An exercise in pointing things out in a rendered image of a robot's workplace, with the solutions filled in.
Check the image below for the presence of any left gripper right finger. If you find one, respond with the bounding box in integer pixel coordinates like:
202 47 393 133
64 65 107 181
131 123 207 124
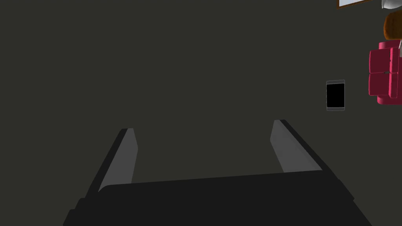
270 119 333 174

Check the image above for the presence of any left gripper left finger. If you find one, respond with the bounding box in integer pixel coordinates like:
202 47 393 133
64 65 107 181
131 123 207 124
85 128 139 199

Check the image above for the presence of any black flat screen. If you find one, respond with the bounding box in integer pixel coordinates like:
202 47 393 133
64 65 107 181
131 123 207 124
326 80 346 111

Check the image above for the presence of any red sofa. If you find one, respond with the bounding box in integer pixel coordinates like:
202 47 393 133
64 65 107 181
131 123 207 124
368 40 402 106

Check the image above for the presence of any brown round object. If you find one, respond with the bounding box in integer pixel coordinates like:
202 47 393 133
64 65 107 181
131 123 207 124
383 11 402 41

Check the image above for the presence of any white rounded object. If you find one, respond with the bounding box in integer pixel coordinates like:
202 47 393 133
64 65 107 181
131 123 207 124
381 0 402 10

